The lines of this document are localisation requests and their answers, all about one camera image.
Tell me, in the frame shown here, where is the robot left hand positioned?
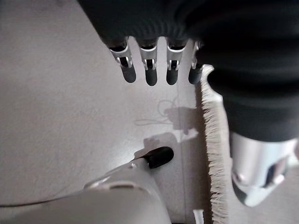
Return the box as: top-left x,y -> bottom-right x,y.
77,0 -> 299,208

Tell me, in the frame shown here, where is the dark robot foot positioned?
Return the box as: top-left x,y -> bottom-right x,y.
134,146 -> 175,170

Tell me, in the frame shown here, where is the beige fringed rug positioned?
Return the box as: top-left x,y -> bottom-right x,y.
195,64 -> 299,224

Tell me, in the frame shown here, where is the small white object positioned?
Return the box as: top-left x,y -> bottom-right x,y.
193,209 -> 205,224

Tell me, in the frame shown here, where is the silver robot leg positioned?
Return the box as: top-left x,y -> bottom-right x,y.
0,160 -> 173,224

